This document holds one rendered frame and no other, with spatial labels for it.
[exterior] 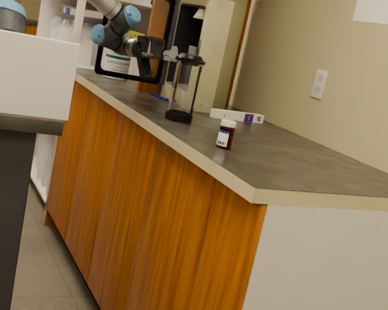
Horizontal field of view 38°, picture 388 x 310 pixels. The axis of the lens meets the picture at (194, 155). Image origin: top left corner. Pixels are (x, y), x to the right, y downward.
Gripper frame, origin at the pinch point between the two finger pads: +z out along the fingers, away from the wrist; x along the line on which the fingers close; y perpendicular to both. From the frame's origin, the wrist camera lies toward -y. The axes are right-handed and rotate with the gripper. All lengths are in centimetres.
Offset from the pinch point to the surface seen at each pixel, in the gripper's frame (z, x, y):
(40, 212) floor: -139, 29, -106
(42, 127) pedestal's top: 24, -59, -24
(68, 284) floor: -50, 1, -111
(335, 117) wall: 40, 53, -11
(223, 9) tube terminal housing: -6.3, 28.6, 23.2
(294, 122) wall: 16, 60, -17
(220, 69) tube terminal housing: -6.6, 33.3, -0.6
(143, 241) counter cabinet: 20, -15, -63
